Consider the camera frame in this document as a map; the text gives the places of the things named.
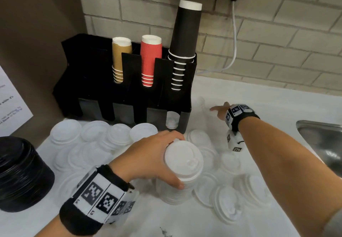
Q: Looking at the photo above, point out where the person's right hand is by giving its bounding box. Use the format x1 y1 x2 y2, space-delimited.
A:
209 102 232 121

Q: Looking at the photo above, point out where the person's left hand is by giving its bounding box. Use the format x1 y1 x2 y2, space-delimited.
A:
109 130 186 191

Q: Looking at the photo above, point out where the pile of white cup lids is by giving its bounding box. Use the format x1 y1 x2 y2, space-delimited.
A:
49 96 273 225

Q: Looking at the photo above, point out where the black cup and lid organizer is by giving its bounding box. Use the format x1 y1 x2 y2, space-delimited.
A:
52 33 198 134

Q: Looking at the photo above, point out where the stack of black lids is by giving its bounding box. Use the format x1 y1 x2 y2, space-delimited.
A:
0 136 55 213

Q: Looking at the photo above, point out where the person's right forearm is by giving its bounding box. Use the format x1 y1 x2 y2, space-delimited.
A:
238 116 342 237

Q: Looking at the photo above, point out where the right marker wristband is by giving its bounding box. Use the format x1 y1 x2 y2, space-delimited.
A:
224 104 260 133

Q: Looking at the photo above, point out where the marker wristband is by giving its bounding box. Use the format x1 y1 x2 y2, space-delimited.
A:
59 164 139 236
224 104 260 133

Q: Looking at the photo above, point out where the left marker wristband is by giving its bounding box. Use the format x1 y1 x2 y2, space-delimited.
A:
59 164 139 236

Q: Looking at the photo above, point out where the stack of red paper cups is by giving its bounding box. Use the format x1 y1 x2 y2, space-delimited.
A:
140 35 163 88

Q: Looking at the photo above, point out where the stack of black paper cups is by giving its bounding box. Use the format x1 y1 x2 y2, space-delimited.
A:
167 0 203 91

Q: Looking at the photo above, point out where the stack of gold paper cups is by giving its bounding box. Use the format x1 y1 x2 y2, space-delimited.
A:
112 37 133 84

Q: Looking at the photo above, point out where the steel sink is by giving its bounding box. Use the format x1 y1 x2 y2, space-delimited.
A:
296 120 342 179

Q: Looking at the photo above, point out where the microwave safety poster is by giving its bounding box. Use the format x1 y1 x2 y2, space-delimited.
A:
0 66 34 138

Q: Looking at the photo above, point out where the gray shirt sleeve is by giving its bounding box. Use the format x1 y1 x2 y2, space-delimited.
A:
322 208 342 237

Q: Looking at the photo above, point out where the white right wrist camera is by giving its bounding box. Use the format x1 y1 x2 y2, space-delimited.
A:
226 130 245 154

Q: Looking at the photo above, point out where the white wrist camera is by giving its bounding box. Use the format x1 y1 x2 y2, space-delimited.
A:
226 130 245 154
112 190 140 223

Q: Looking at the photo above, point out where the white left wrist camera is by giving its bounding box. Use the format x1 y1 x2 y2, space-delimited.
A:
112 190 140 223

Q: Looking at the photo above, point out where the white power cable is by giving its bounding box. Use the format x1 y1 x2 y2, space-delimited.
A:
196 0 238 75

